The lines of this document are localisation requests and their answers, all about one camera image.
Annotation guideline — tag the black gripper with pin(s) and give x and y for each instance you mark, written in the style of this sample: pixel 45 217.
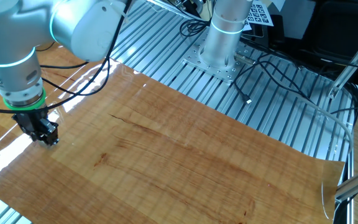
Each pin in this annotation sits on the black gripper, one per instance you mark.
pixel 30 123

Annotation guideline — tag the printed tag marker sheet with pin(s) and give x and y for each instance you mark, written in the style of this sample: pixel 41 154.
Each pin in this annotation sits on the printed tag marker sheet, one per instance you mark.
pixel 259 14

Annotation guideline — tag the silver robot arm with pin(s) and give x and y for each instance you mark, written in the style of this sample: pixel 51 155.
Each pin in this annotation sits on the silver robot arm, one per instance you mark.
pixel 11 46

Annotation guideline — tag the slanted aluminium profile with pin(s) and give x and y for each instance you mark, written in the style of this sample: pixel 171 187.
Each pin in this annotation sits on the slanted aluminium profile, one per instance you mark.
pixel 350 67

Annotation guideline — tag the metal base connector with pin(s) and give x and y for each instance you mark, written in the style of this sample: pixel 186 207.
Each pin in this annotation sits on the metal base connector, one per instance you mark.
pixel 244 59

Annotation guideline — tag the thick aluminium profile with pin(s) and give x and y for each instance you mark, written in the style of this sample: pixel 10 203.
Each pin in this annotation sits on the thick aluminium profile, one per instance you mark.
pixel 357 183

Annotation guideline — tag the aluminium arm base plate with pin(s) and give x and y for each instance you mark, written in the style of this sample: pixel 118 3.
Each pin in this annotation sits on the aluminium arm base plate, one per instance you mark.
pixel 225 73

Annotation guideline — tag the black office chair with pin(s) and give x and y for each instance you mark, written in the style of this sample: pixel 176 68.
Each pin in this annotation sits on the black office chair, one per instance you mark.
pixel 337 31

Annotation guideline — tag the glossy wood-grain mat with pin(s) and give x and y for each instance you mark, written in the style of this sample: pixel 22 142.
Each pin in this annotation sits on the glossy wood-grain mat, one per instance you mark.
pixel 182 161

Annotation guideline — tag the clear plastic tube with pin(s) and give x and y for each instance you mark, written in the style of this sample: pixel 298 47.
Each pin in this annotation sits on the clear plastic tube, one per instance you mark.
pixel 337 119

